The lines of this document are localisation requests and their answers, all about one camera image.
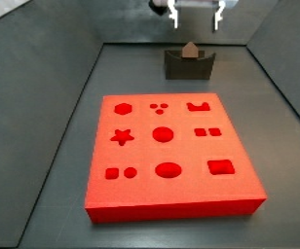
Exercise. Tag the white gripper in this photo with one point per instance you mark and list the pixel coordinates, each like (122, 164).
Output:
(162, 6)

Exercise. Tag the brown three prong peg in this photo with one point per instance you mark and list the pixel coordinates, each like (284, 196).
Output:
(189, 51)

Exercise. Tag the red shape sorting board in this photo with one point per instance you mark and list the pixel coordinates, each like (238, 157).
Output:
(169, 161)

